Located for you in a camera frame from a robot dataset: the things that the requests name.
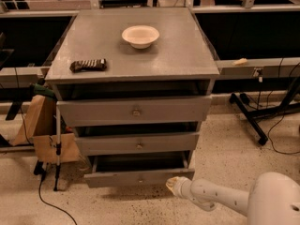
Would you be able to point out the grey black tripod pole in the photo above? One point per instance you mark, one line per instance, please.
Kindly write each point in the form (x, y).
(58, 148)

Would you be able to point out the grey top drawer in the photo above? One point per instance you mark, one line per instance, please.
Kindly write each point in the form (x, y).
(126, 111)

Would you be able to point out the dark striped snack bag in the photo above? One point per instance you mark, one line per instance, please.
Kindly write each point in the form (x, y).
(88, 65)

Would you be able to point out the grey wooden drawer cabinet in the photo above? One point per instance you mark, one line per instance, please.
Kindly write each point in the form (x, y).
(178, 64)

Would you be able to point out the grey drawer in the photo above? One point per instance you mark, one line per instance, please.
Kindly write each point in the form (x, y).
(138, 169)
(126, 111)
(133, 144)

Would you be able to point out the black metal stand base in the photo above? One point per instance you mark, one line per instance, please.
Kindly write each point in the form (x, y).
(285, 107)

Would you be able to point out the grey bottom drawer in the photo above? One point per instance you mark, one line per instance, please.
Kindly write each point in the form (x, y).
(138, 169)

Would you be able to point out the grey rail left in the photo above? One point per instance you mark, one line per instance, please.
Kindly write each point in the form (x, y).
(19, 77)

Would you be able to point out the white bowl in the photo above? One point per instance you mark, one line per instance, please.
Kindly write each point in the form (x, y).
(140, 36)

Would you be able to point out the brown paper bag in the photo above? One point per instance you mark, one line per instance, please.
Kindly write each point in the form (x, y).
(38, 128)

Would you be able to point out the grey rail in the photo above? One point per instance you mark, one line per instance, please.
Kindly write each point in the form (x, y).
(253, 68)
(19, 77)

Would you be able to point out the grey middle drawer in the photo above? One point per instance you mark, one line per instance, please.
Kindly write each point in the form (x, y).
(133, 144)

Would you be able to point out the yellow foam scrap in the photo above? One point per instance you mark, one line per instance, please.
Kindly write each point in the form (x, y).
(240, 62)

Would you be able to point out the grey rail right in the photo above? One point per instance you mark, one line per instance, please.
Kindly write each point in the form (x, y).
(253, 68)

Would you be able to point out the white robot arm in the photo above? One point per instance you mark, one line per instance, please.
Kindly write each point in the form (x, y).
(274, 198)

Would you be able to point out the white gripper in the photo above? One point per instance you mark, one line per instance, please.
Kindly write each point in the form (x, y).
(182, 186)

